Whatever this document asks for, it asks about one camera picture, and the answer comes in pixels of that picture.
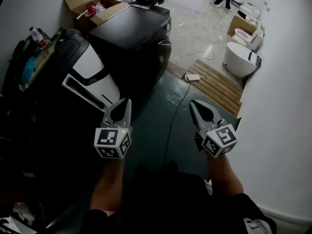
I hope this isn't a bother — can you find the person's right forearm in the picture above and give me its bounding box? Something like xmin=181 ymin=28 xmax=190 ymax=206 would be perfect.
xmin=207 ymin=155 xmax=244 ymax=197

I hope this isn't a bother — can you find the cardboard box with toilet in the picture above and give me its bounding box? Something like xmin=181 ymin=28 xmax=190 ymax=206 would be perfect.
xmin=226 ymin=15 xmax=265 ymax=52

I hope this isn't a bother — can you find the person's black clothing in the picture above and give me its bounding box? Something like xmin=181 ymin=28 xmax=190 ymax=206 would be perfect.
xmin=80 ymin=162 xmax=277 ymax=234

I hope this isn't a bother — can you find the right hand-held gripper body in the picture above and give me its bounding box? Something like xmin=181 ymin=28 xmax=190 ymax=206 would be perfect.
xmin=194 ymin=118 xmax=239 ymax=158

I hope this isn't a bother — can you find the blue cloth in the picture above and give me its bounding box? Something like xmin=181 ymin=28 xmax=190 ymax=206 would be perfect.
xmin=20 ymin=56 xmax=37 ymax=84

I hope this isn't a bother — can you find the black washing machine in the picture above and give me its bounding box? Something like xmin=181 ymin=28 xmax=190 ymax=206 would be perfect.
xmin=88 ymin=5 xmax=173 ymax=97

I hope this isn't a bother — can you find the brown wooden board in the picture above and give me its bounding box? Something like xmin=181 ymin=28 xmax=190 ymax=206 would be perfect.
xmin=167 ymin=61 xmax=187 ymax=79

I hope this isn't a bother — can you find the white and black appliance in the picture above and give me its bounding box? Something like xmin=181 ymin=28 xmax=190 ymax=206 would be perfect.
xmin=47 ymin=28 xmax=121 ymax=113

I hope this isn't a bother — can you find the open cardboard box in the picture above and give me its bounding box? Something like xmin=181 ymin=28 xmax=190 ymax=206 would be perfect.
xmin=63 ymin=0 xmax=131 ymax=34

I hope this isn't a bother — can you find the white rounded toilet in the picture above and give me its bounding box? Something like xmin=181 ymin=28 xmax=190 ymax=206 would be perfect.
xmin=223 ymin=41 xmax=262 ymax=79

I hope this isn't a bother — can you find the olive flat board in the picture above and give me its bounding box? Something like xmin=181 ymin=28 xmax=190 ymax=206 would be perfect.
xmin=19 ymin=28 xmax=68 ymax=92

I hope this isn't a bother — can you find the red spray bottle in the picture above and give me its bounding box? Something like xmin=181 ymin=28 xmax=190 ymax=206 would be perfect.
xmin=85 ymin=1 xmax=97 ymax=17

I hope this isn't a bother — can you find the plastic bottle red label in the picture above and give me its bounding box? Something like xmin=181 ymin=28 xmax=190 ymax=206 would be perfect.
xmin=29 ymin=26 xmax=47 ymax=49

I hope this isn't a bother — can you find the white cable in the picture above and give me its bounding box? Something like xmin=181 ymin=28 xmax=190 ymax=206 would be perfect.
xmin=175 ymin=23 xmax=227 ymax=68

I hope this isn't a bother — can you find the black low table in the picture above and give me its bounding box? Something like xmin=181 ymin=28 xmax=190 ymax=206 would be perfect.
xmin=121 ymin=0 xmax=171 ymax=16

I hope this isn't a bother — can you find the person's right black shoe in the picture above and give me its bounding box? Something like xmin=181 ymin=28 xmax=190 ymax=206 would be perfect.
xmin=164 ymin=161 xmax=178 ymax=173

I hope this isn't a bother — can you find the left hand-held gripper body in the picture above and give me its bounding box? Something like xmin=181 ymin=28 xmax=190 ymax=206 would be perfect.
xmin=94 ymin=119 xmax=134 ymax=159

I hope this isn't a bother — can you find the person's left forearm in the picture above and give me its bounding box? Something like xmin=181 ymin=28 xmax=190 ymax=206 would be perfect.
xmin=89 ymin=155 xmax=126 ymax=216

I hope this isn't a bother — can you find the wooden slat mat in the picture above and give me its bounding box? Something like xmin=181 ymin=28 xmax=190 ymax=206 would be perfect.
xmin=185 ymin=59 xmax=244 ymax=117

